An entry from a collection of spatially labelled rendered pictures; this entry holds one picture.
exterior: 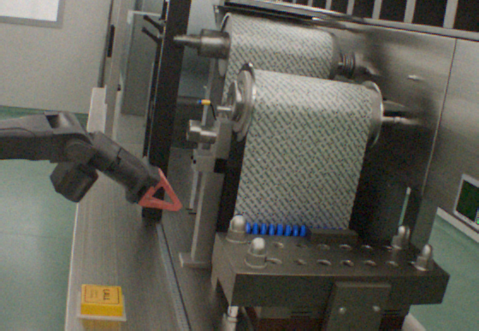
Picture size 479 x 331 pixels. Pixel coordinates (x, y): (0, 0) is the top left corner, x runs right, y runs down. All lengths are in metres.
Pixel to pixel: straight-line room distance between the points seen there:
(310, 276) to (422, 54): 0.49
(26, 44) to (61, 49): 0.41
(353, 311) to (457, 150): 0.33
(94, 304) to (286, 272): 0.32
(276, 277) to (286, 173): 0.23
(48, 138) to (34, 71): 5.72
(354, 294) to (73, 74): 5.85
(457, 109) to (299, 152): 0.30
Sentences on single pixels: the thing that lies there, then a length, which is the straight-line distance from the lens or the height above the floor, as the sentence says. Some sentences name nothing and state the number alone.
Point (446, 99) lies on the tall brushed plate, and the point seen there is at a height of 1.33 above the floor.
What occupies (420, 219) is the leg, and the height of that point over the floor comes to 1.01.
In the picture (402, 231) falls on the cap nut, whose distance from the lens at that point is 1.09.
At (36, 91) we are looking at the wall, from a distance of 6.64.
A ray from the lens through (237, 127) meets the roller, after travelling 1.03.
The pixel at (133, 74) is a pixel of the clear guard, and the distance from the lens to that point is 1.99.
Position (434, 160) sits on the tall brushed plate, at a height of 1.22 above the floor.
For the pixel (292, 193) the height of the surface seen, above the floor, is 1.10.
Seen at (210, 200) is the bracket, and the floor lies 1.05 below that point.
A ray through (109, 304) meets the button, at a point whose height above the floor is 0.92.
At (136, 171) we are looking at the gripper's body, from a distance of 0.96.
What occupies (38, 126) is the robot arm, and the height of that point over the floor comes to 1.20.
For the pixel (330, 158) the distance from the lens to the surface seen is 1.06.
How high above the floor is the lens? 1.40
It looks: 13 degrees down
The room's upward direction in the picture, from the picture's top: 9 degrees clockwise
